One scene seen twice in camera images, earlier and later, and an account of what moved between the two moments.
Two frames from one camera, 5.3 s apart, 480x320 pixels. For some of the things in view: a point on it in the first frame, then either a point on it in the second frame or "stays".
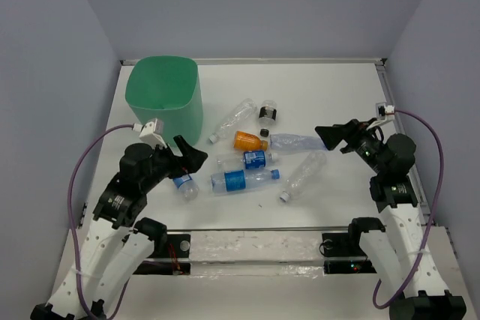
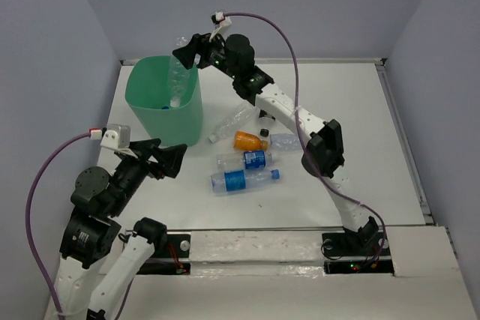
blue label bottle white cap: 246,160 stays
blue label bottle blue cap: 243,180 stays
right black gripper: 332,135 to 200,44
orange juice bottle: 245,140 stays
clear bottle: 313,164 to 178,76
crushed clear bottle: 296,142 stays
